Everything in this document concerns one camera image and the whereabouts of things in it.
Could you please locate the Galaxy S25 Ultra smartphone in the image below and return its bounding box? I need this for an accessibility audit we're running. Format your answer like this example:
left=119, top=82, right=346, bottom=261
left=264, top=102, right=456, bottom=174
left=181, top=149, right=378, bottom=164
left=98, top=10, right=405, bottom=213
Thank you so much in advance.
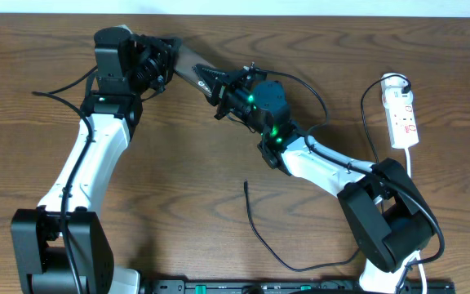
left=174, top=45, right=215, bottom=97

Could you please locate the black USB charging cable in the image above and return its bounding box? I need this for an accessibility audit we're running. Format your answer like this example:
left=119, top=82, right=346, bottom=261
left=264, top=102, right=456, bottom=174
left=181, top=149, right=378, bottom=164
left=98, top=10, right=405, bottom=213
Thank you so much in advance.
left=243, top=73, right=413, bottom=273

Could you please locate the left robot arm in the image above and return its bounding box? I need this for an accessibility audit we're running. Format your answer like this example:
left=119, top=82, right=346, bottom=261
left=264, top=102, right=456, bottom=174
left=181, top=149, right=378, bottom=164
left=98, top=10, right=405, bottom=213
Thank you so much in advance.
left=11, top=25, right=182, bottom=293

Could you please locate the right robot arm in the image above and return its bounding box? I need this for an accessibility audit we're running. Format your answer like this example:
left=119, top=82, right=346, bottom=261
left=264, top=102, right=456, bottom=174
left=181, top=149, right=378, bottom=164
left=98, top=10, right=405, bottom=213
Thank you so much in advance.
left=193, top=64, right=444, bottom=293

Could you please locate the white power strip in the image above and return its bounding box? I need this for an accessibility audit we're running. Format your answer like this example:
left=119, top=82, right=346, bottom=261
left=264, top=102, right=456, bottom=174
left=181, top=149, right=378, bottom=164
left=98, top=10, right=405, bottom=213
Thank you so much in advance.
left=380, top=73, right=419, bottom=149

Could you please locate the white power strip cord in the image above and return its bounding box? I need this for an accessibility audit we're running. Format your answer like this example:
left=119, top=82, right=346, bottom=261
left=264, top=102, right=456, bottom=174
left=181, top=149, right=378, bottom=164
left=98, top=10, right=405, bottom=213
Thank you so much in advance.
left=403, top=147, right=428, bottom=294

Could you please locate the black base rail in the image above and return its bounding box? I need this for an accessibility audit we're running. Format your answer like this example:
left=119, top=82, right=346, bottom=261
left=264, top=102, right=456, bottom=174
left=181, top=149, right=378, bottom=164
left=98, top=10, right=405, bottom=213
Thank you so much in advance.
left=139, top=278, right=456, bottom=294

